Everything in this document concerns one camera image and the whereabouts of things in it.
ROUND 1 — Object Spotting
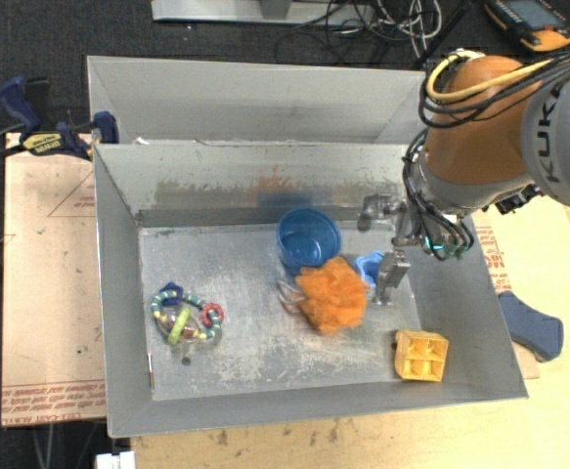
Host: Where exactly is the grey metal bin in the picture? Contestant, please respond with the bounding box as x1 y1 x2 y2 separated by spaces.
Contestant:
86 55 530 440

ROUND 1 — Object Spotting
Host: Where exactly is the light blue plastic piece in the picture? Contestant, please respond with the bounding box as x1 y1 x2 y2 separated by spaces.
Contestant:
354 250 386 288

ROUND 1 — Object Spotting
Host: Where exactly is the orange mesh bath sponge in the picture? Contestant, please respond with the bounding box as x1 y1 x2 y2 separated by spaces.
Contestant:
276 256 370 337

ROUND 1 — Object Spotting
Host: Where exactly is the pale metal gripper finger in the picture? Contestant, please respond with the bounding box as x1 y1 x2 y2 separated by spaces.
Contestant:
357 192 406 233
373 250 412 307

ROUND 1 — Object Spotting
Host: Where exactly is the blue plastic bowl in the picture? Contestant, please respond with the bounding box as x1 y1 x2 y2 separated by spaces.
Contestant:
276 207 342 276

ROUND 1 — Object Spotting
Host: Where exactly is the yellow block with square holes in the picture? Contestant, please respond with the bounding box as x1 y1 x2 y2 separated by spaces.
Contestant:
393 328 450 384

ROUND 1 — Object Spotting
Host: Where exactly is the colourful ring rattle toy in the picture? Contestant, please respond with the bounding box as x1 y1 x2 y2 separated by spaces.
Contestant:
149 281 226 350

